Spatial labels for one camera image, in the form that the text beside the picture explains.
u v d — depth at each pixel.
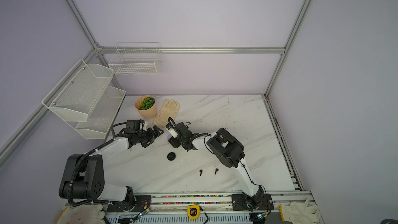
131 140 0.67
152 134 0.82
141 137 0.77
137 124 0.75
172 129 0.86
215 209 0.73
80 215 0.70
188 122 1.04
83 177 0.43
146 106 1.00
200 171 0.84
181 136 0.78
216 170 0.84
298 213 0.71
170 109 1.11
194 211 0.70
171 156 0.88
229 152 0.55
